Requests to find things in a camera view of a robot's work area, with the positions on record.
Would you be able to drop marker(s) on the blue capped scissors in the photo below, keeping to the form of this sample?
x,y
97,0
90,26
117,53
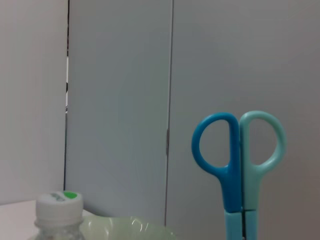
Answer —
x,y
232,180

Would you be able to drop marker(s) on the clear green label water bottle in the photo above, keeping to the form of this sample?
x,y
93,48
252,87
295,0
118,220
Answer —
x,y
60,207

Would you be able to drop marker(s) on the pale green glass fruit plate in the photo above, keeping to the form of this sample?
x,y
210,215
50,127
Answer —
x,y
120,228

